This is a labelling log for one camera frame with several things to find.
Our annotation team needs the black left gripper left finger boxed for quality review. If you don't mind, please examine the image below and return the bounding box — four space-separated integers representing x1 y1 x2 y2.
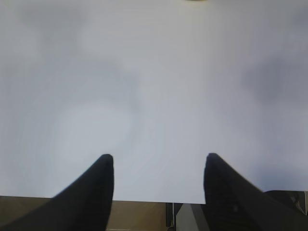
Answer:
0 154 114 231

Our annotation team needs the grey table support frame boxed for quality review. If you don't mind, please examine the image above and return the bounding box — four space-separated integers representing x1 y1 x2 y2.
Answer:
165 203 210 231

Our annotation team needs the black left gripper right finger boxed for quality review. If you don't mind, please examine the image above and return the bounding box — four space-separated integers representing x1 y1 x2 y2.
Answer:
204 153 308 231

